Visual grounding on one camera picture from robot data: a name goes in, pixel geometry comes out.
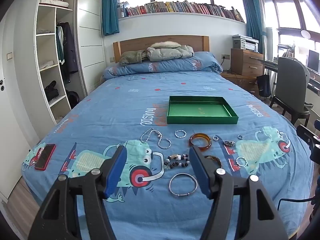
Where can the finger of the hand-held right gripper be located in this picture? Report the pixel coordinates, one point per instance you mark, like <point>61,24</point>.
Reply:
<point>306,133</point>

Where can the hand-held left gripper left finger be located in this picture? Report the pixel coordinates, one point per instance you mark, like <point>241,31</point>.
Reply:
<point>117,170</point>

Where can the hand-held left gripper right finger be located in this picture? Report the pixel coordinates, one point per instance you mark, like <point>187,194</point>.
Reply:
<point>201,172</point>

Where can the tortoiseshell bangle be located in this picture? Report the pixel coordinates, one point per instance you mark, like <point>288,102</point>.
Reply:
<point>218,160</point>

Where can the amber bangle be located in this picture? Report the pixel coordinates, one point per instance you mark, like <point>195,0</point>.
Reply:
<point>191,141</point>

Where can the plain silver bangle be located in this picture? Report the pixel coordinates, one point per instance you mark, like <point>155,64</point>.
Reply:
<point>170,185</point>

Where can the dark ornate brooch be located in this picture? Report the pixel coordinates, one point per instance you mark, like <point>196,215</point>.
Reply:
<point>229,143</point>

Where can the twisted silver bangle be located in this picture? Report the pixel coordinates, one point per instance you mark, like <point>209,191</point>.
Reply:
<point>176,133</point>

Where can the green tray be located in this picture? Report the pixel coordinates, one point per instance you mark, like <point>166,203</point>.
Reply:
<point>200,110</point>

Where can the grey chair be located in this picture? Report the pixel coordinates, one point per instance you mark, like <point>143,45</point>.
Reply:
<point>290,80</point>

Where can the dark tote bag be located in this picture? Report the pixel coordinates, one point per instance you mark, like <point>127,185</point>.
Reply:
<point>263,86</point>

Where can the computer monitor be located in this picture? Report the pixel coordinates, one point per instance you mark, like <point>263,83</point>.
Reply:
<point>313,61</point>

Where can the red phone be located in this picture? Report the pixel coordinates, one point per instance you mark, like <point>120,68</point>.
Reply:
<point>45,157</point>

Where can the printed blue bedsheet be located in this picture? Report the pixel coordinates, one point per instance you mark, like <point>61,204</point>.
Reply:
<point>140,100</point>

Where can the desk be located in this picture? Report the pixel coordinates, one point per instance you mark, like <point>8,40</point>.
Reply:
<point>268,65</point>

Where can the dark backpack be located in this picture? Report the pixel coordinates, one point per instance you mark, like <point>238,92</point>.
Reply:
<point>72,100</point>

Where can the wooden nightstand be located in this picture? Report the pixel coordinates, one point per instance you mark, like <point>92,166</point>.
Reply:
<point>240,81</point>

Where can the wooden chest of drawers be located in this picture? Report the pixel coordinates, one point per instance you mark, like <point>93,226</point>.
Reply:
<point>246,62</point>

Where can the round white lamp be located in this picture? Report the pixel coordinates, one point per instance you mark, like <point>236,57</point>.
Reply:
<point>305,34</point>

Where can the black bag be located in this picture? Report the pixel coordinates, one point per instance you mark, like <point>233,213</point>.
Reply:
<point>51,91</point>

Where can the white printer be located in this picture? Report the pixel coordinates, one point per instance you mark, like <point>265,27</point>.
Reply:
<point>245,43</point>

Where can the folded blue quilt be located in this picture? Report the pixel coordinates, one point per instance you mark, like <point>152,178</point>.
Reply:
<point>165,67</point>

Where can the olive jacket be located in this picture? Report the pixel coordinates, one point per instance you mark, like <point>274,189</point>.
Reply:
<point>132,57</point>

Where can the teal curtain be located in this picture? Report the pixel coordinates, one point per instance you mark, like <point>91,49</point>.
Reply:
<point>110,12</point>
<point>253,22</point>

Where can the grey down jacket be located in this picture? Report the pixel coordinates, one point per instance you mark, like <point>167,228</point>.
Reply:
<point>170,51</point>

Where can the folded white cloth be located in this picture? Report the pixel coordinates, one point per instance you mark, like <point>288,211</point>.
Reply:
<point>47,64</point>

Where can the wooden headboard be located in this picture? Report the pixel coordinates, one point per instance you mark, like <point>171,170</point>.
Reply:
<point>135,43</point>

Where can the white sliding wardrobe door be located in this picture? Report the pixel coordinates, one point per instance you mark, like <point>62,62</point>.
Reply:
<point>91,42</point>

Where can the hanging dark jacket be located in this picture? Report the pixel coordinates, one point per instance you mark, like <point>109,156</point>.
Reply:
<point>70,47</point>

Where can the hanging green white garment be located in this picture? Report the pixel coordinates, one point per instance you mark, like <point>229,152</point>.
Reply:
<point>60,45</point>

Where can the row of books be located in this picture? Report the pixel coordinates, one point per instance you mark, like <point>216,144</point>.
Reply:
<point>180,7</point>

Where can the white open wardrobe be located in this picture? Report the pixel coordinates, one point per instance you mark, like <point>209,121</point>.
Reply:
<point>46,17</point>

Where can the wall socket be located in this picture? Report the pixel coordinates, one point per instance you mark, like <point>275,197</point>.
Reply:
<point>225,56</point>

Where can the light switch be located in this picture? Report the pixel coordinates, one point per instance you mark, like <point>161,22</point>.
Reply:
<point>10,56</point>

